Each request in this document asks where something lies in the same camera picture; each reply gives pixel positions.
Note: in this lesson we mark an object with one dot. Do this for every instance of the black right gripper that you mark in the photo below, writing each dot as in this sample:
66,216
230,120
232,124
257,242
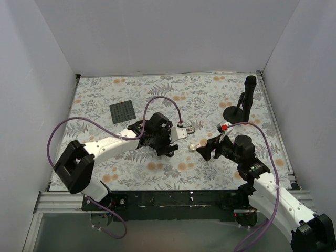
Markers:
216,146

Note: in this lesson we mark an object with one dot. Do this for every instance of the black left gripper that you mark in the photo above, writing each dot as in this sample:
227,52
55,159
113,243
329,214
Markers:
163,148

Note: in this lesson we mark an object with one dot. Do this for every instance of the white staple box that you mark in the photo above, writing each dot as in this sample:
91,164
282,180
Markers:
195,147

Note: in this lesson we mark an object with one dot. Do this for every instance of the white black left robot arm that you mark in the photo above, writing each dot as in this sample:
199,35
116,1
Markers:
76,163

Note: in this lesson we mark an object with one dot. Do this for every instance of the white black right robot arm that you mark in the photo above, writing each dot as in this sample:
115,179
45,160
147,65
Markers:
304,229

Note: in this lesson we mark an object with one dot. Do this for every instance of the floral patterned table mat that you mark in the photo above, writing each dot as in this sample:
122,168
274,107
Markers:
197,99

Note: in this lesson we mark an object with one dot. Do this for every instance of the dark grey studded baseplate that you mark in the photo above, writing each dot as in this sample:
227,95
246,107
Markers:
122,112

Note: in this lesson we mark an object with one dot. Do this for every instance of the black microphone on stand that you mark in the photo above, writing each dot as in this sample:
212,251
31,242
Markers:
241,112

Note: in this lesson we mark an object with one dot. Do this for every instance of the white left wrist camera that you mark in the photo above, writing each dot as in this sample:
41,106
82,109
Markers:
178,133

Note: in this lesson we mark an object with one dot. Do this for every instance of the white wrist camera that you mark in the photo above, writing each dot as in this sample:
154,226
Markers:
178,133
224,129

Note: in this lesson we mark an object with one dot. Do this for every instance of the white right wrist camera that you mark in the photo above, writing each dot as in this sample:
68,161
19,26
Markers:
224,129

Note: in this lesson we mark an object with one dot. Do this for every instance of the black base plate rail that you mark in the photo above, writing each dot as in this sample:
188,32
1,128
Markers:
224,205

